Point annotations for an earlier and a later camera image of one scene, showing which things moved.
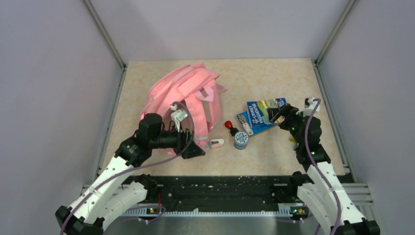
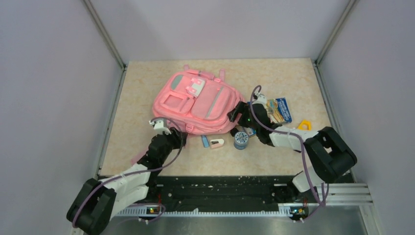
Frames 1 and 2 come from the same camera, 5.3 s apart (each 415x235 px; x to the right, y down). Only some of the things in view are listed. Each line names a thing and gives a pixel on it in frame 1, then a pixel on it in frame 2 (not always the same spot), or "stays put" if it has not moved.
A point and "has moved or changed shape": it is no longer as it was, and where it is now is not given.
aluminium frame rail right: x=341 y=141 stays put
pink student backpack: x=195 y=85 has moved or changed shape
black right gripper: x=287 y=110 → x=242 y=107
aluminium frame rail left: x=107 y=38 stays put
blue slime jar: x=241 y=140 stays put
